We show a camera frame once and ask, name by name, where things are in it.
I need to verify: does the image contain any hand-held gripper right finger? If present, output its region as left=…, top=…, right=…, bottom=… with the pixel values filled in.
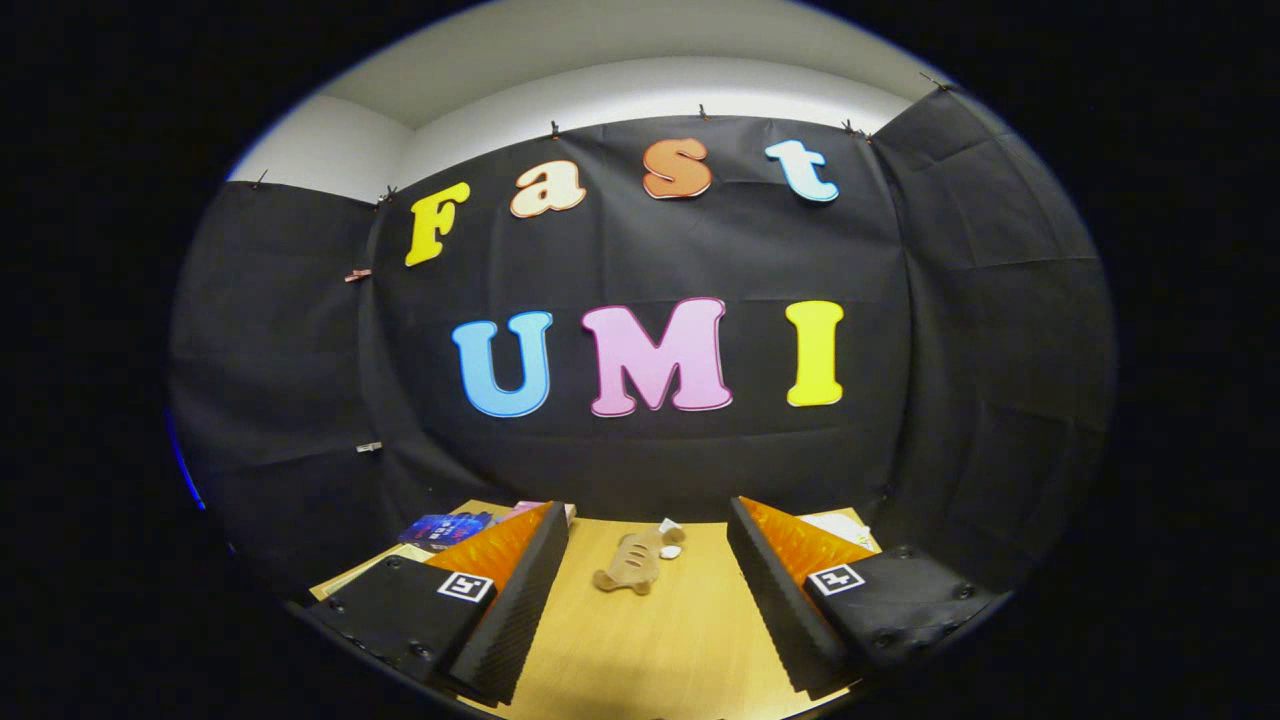
left=727, top=496, right=1011, bottom=701

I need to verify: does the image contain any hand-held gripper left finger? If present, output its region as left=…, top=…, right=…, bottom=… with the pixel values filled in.
left=300, top=500, right=571, bottom=706

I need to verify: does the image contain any white plush toy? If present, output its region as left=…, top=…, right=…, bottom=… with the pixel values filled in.
left=800, top=512, right=873, bottom=549

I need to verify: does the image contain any dark blue book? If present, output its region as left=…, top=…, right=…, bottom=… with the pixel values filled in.
left=398, top=512, right=496, bottom=553

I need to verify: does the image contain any brown plush toy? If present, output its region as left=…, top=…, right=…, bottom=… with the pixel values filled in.
left=592, top=518, right=688, bottom=597

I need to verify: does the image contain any black backdrop cloth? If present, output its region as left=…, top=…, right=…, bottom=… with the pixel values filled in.
left=168, top=85, right=1116, bottom=601

